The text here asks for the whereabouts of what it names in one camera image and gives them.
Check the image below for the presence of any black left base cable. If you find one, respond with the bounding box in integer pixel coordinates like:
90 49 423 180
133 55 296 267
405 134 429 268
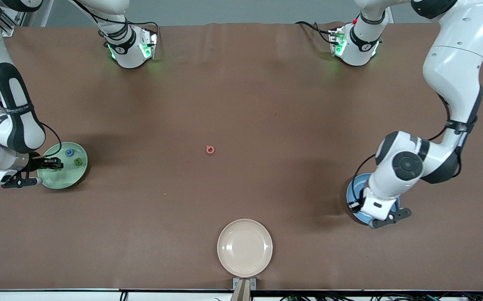
295 20 336 44

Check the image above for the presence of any aluminium frame post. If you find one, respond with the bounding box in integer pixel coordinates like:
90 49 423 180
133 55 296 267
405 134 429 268
0 6 27 37

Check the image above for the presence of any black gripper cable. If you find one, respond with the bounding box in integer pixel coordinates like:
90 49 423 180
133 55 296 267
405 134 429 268
351 153 377 202
39 121 63 158

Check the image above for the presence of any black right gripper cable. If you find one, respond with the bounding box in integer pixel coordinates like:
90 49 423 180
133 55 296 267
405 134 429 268
39 121 63 158

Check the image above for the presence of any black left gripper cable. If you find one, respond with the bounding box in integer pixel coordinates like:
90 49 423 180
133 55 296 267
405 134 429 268
351 153 377 202

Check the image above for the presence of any black base cable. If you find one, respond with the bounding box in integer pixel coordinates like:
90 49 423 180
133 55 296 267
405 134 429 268
295 20 336 44
99 20 160 47

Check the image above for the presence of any brown table mat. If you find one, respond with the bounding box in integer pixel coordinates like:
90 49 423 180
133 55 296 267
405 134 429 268
0 22 483 291

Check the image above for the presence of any mint green plate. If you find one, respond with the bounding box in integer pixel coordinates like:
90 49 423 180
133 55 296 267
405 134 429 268
37 142 88 189

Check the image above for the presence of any beige plate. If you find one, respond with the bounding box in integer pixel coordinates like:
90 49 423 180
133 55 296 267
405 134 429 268
217 219 273 278

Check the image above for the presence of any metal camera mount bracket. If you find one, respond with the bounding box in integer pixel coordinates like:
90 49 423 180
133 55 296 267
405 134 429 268
233 278 257 301

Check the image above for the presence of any blue plate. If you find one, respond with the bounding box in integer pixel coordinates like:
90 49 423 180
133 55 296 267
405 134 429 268
347 173 400 226

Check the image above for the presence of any black right base cable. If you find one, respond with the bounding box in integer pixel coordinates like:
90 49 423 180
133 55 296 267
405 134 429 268
99 20 160 47

